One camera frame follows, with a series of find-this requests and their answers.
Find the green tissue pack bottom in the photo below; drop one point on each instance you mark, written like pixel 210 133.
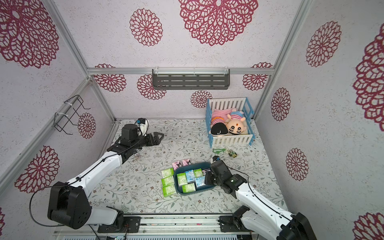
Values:
pixel 169 190

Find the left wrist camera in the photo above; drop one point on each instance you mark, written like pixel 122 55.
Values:
pixel 142 121

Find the black-haired plush doll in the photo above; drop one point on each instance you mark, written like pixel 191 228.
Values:
pixel 235 126

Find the blue tissue pack top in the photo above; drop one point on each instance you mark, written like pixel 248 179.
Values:
pixel 190 176

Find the pink kuromi pack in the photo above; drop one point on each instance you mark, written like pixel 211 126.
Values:
pixel 186 162
pixel 176 165
pixel 205 171

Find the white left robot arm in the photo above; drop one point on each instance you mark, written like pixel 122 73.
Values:
pixel 69 201

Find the pink plush doll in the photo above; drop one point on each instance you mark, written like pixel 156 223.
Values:
pixel 222 114

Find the blue white toy crib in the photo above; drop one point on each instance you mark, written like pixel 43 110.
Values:
pixel 241 104

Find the green tissue pack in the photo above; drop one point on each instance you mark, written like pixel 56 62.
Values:
pixel 182 179
pixel 168 181
pixel 169 190
pixel 167 172
pixel 188 188
pixel 198 173

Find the green carabiner keychain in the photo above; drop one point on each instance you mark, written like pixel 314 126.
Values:
pixel 219 151

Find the dark teal storage box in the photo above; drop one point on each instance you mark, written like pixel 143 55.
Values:
pixel 202 165

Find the small figurine keychain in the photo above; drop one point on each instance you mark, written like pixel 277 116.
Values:
pixel 232 153

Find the green tissue pack top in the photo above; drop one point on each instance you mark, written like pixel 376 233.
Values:
pixel 198 173

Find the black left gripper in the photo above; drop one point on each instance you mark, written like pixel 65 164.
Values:
pixel 157 141

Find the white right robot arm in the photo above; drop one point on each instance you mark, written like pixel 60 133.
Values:
pixel 258 214

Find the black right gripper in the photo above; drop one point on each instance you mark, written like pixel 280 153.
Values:
pixel 211 177

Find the grey wall shelf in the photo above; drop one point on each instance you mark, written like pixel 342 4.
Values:
pixel 194 79

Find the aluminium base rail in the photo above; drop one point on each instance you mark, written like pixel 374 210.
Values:
pixel 161 227

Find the blue tissue pack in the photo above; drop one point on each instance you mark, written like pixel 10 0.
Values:
pixel 200 182
pixel 190 176

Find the black wire wall rack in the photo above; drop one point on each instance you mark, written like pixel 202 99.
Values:
pixel 62 119

